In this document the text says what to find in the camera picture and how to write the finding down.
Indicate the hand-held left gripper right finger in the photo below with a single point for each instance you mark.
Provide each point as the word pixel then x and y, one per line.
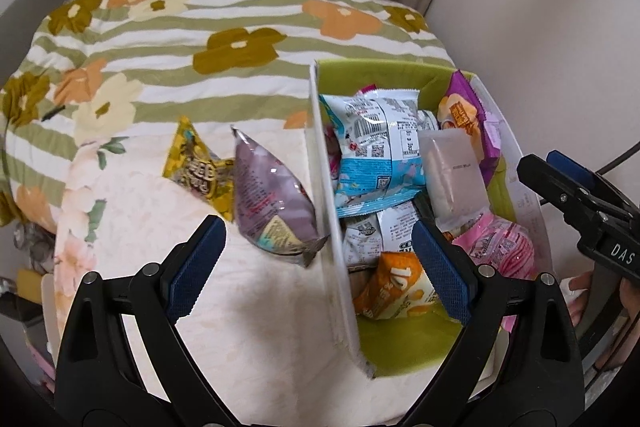
pixel 442 272

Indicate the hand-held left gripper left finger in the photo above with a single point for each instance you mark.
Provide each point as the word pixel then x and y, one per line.
pixel 197 267

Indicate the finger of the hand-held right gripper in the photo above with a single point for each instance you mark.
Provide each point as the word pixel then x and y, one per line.
pixel 545 184
pixel 575 169

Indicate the orange cake packet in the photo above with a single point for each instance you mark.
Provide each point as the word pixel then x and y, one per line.
pixel 395 282

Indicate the white box with green inside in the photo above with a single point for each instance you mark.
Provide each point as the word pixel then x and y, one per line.
pixel 410 342

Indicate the person's right hand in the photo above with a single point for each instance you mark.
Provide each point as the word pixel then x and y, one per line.
pixel 629 307

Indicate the pink snack packet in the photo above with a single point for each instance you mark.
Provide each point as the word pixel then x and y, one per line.
pixel 500 247

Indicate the white printed snack packet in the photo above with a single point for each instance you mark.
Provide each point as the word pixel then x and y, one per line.
pixel 362 237
pixel 397 227

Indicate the translucent white packet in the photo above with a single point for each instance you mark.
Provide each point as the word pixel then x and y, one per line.
pixel 450 172

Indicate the yellow patterned snack packet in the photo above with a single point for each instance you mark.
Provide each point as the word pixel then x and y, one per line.
pixel 192 167

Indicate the lavender snack packet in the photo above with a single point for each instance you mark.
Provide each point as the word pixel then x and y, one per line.
pixel 270 192

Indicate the purple snack packet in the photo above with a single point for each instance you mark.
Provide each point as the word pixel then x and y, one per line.
pixel 462 112

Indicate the blue white snack packet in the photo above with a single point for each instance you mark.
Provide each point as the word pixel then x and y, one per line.
pixel 372 157

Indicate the yellow stool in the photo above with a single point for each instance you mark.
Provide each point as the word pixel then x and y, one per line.
pixel 30 284

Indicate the green striped floral blanket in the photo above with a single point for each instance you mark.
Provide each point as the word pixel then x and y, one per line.
pixel 200 82

